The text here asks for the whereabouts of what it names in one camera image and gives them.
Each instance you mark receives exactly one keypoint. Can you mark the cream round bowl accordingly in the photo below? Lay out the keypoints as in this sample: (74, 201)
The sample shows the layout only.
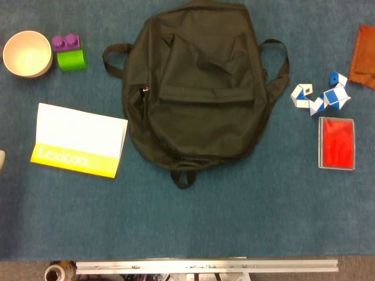
(27, 54)

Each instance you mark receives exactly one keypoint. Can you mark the purple toy building block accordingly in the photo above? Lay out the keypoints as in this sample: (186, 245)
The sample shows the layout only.
(66, 44)

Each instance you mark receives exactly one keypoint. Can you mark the aluminium profile rail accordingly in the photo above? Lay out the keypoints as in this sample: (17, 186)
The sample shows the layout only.
(205, 266)

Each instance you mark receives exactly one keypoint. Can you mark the clear case with red insert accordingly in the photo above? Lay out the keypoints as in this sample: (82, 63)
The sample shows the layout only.
(337, 143)

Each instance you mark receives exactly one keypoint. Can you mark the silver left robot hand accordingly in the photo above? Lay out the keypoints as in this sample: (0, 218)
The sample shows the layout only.
(2, 159)

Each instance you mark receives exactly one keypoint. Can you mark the brown tape roll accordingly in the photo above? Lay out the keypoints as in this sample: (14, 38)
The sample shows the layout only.
(54, 275)

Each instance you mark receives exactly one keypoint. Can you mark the black fabric backpack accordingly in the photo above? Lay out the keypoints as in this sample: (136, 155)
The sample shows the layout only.
(205, 123)

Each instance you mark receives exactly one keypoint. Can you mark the white book with yellow band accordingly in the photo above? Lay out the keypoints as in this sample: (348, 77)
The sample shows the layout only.
(79, 128)

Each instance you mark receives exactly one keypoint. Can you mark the blue white snake puzzle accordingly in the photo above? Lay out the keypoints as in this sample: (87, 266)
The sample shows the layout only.
(334, 95)

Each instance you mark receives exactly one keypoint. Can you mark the brown folded cloth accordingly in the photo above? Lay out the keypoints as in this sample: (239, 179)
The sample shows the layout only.
(364, 55)

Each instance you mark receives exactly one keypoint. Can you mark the green toy block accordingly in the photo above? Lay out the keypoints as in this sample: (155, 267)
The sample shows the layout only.
(71, 62)

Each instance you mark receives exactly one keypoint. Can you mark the blue felt table cover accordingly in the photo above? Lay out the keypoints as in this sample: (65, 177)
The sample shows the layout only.
(187, 219)

